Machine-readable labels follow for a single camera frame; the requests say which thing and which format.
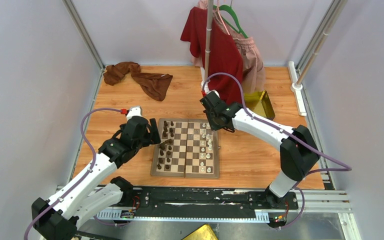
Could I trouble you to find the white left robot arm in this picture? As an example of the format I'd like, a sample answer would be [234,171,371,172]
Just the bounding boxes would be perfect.
[27,115,161,240]

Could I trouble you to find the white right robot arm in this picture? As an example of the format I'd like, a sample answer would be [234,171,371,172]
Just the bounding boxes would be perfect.
[200,92,320,209]

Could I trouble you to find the dark chess piece queen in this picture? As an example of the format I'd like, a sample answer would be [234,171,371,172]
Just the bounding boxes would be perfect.
[158,139,173,150]

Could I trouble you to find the wooden chess board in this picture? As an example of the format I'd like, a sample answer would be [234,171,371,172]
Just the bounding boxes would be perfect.
[150,118,220,179]

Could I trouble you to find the yellow transparent tray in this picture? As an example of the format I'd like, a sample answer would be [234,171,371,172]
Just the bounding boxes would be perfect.
[244,90,276,120]

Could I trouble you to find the white clothes rack stand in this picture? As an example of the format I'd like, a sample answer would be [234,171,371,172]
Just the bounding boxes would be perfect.
[201,0,214,97]

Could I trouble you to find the pink hanging garment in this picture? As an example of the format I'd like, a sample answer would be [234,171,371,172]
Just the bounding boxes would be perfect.
[180,0,266,94]

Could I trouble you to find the brown crumpled cloth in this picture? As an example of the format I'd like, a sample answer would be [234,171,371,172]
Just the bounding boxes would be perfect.
[103,61,173,102]

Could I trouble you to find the red hanging shirt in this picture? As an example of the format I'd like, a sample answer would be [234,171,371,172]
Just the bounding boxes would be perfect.
[180,7,243,104]

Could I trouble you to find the white corner rack foot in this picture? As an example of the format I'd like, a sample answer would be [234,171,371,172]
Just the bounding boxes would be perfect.
[287,61,307,117]

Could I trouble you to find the yellow object at bottom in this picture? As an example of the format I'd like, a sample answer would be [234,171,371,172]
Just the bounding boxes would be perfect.
[182,223,218,240]

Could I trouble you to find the green clothes hanger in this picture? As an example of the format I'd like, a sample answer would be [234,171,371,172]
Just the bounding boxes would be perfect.
[213,3,248,39]

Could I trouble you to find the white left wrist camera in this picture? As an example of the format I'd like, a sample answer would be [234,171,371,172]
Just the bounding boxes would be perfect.
[126,106,142,121]

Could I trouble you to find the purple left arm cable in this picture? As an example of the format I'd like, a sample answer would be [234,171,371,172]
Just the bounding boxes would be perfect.
[23,107,128,240]

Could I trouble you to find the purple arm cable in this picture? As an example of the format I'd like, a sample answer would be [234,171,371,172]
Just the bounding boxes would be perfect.
[23,107,128,240]
[201,72,353,186]

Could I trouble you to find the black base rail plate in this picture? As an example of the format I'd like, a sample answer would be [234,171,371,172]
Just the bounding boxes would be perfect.
[89,185,299,221]

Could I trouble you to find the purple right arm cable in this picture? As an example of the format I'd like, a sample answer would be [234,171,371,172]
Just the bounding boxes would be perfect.
[201,72,353,186]

